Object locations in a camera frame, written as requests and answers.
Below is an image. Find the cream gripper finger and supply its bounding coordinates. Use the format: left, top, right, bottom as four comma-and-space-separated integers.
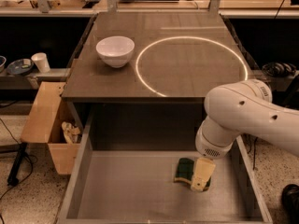
191, 157, 216, 192

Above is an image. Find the green and yellow sponge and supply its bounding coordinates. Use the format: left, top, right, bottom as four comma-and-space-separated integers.
174, 158, 211, 191

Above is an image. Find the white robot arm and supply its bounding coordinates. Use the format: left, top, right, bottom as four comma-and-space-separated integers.
191, 79, 299, 191

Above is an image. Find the open grey top drawer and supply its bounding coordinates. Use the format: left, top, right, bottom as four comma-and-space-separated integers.
57, 104, 272, 224

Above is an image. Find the grey cabinet with counter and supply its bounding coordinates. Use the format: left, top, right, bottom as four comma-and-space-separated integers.
63, 11, 254, 127

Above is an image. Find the black shoe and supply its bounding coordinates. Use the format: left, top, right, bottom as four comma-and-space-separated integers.
281, 184, 299, 224

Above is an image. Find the crumpled paper in box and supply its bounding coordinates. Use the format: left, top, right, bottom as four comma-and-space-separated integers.
61, 121, 81, 144

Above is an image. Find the white ceramic bowl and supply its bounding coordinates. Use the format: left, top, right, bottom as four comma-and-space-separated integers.
96, 36, 135, 68

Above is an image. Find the cardboard box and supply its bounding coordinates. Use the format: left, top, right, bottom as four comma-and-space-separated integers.
21, 82, 79, 175

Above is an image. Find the white paper cup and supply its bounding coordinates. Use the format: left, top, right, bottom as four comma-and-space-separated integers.
31, 52, 50, 73

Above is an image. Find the blue plate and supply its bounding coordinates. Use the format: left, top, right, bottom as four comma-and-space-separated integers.
7, 59, 34, 76

